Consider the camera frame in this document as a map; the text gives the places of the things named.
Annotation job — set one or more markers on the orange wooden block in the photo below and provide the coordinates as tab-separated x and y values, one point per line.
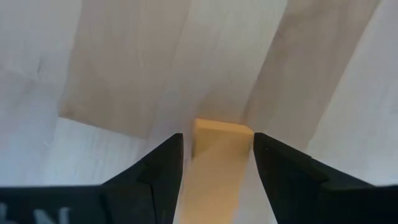
217	140

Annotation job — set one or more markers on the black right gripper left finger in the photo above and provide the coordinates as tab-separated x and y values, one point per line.
158	186

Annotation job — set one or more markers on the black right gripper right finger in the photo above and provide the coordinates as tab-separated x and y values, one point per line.
289	186

